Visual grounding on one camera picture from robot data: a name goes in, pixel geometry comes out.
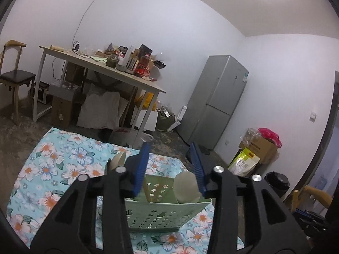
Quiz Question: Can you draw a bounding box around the white sack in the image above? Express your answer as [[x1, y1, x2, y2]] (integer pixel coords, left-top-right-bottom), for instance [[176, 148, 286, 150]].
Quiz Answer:
[[77, 91, 121, 130]]

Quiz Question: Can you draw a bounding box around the floral blue tablecloth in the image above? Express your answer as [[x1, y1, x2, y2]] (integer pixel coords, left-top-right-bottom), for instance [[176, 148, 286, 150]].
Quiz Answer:
[[7, 127, 244, 254]]

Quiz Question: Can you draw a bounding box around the white rice paddle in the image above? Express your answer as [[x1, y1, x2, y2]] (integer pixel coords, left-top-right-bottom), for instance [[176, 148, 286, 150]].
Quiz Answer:
[[173, 171, 202, 204]]

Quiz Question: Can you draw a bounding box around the silver refrigerator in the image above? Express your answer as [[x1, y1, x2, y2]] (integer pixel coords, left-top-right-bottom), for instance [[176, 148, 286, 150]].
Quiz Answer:
[[176, 55, 249, 151]]

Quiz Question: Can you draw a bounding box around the glass jar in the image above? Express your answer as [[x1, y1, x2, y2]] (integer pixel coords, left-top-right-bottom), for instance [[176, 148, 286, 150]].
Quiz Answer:
[[106, 54, 120, 68]]

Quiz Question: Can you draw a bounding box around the pink plastic bag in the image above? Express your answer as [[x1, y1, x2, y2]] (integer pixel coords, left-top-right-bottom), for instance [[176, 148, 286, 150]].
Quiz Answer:
[[258, 128, 282, 149]]

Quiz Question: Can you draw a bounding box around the green utensil holder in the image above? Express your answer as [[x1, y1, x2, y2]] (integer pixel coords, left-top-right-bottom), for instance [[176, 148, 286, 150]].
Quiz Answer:
[[106, 157, 214, 233]]

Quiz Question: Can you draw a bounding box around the tall cardboard box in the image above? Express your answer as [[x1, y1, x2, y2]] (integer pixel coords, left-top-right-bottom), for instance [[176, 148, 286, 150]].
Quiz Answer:
[[65, 63, 88, 85]]

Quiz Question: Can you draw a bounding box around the yellow plastic bag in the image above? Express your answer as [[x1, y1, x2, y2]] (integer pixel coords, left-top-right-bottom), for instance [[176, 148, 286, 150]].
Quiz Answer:
[[135, 91, 157, 110]]

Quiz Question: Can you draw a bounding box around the large cardboard box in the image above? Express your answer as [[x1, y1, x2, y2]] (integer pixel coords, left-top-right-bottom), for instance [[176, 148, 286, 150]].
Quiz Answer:
[[238, 135, 278, 164]]

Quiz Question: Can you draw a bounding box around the yellow-green rice bag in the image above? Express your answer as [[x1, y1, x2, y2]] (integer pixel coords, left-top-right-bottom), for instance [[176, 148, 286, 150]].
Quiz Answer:
[[228, 148, 261, 176]]

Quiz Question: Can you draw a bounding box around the cluttered wooden side table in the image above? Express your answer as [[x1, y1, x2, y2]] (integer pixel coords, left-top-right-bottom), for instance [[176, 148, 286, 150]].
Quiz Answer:
[[33, 45, 167, 149]]

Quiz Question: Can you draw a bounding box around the small cardboard box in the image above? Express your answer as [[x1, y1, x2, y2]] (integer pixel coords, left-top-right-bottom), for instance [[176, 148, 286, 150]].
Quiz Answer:
[[51, 95, 75, 129]]

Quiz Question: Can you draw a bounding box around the toaster oven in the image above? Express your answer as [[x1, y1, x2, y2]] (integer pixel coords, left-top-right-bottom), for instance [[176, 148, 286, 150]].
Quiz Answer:
[[29, 82, 51, 104]]

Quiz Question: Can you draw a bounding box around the white box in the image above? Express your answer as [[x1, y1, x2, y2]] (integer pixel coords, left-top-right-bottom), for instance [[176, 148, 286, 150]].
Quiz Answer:
[[117, 45, 135, 72]]

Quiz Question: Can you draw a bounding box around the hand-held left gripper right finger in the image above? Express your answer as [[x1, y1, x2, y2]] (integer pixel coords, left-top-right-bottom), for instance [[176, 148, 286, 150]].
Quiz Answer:
[[191, 141, 311, 254]]

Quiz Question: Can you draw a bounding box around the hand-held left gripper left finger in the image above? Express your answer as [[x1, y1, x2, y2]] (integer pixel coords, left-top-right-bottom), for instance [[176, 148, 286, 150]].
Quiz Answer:
[[29, 141, 152, 254]]

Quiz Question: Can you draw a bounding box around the light wooden chair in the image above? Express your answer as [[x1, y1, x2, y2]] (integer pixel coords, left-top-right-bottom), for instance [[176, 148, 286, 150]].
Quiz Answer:
[[291, 185, 334, 215]]

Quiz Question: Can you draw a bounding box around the olive green bag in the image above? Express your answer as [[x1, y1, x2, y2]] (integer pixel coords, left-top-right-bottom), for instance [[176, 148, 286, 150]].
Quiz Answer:
[[156, 106, 176, 131]]

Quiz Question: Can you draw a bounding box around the white plastic ladle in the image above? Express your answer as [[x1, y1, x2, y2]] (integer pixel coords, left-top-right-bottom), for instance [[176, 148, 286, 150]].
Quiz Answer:
[[110, 151, 128, 174]]

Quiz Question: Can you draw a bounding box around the wooden chair with black seat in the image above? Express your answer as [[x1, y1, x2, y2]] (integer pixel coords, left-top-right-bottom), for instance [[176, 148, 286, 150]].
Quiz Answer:
[[0, 40, 37, 126]]

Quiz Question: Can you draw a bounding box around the grey storage box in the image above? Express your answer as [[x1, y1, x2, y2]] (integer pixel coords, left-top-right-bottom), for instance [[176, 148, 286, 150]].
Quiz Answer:
[[49, 81, 81, 102]]

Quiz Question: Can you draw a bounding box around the red bottle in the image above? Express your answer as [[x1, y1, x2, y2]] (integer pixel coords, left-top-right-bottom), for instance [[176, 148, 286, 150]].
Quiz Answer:
[[135, 54, 149, 76]]

